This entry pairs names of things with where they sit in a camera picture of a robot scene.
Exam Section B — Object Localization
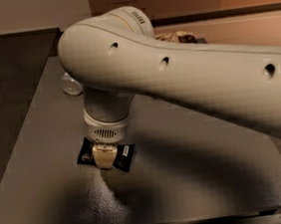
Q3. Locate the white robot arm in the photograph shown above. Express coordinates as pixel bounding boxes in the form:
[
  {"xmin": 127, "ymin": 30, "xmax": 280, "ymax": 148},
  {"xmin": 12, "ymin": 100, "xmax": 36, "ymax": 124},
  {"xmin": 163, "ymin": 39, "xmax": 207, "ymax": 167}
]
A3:
[{"xmin": 58, "ymin": 6, "xmax": 281, "ymax": 143}]

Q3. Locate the sea salt chips bag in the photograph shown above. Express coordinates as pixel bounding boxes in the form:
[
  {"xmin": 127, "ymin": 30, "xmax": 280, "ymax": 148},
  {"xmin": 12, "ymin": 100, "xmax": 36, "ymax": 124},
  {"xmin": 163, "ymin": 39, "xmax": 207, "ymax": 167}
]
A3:
[{"xmin": 154, "ymin": 31, "xmax": 197, "ymax": 44}]

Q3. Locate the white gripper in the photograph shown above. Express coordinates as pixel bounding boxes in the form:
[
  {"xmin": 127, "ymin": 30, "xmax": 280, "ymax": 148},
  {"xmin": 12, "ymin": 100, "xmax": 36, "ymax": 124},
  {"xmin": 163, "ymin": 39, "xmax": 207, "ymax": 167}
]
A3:
[{"xmin": 84, "ymin": 112, "xmax": 131, "ymax": 169}]

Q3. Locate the black rxbar chocolate wrapper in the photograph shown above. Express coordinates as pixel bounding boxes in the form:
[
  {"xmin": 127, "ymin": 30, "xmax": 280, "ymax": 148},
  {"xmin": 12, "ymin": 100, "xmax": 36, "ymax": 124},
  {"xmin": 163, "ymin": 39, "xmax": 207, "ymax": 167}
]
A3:
[{"xmin": 77, "ymin": 138, "xmax": 135, "ymax": 172}]

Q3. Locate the clear blue plastic bottle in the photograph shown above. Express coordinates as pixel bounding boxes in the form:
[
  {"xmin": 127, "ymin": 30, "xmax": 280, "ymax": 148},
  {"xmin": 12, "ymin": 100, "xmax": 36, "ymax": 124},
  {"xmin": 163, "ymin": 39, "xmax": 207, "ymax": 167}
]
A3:
[{"xmin": 60, "ymin": 73, "xmax": 83, "ymax": 96}]

